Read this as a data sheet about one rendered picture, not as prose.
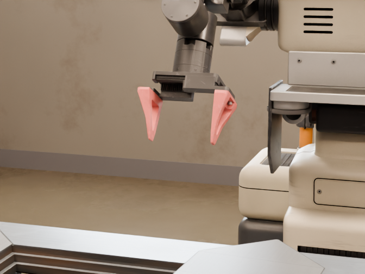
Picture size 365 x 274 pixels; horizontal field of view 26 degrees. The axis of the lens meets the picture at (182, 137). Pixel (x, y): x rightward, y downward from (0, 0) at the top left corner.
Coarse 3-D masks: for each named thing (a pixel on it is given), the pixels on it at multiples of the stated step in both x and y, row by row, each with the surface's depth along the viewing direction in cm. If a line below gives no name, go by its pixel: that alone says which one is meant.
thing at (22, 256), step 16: (0, 256) 112; (16, 256) 114; (32, 256) 114; (48, 256) 114; (64, 256) 113; (80, 256) 112; (96, 256) 111; (112, 256) 111; (0, 272) 110; (32, 272) 113; (48, 272) 113; (64, 272) 112; (80, 272) 111; (96, 272) 110; (112, 272) 110; (128, 272) 110; (144, 272) 109; (160, 272) 108
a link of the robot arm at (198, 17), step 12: (168, 0) 114; (180, 0) 113; (192, 0) 113; (204, 0) 120; (216, 0) 121; (228, 0) 123; (168, 12) 113; (180, 12) 113; (192, 12) 112; (204, 12) 115; (216, 12) 124; (180, 24) 114; (192, 24) 114; (204, 24) 117
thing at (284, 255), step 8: (216, 248) 113; (224, 248) 113; (232, 248) 113; (240, 248) 113; (248, 248) 113; (256, 248) 113; (264, 248) 113; (272, 248) 113; (280, 248) 113; (288, 248) 113; (240, 256) 110; (248, 256) 110; (256, 256) 110; (264, 256) 110; (272, 256) 110; (280, 256) 110; (288, 256) 110; (296, 256) 110; (304, 256) 110; (296, 264) 107; (304, 264) 107; (312, 264) 107
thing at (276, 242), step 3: (267, 240) 116; (270, 240) 116; (273, 240) 116; (276, 240) 116; (279, 240) 116; (255, 243) 115; (258, 243) 115; (261, 243) 115; (264, 243) 115; (267, 243) 115; (270, 243) 115; (273, 243) 115; (276, 243) 115; (279, 243) 115; (282, 243) 115; (279, 246) 114; (282, 246) 114; (285, 246) 114; (288, 246) 114
